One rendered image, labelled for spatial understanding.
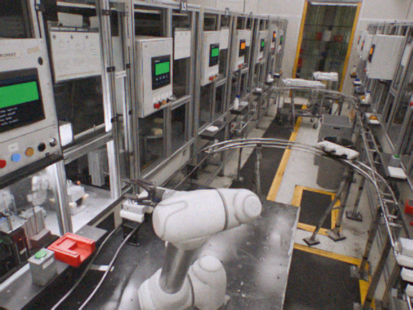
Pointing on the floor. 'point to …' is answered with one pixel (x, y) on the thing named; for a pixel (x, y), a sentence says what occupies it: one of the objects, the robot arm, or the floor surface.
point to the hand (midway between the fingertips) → (129, 188)
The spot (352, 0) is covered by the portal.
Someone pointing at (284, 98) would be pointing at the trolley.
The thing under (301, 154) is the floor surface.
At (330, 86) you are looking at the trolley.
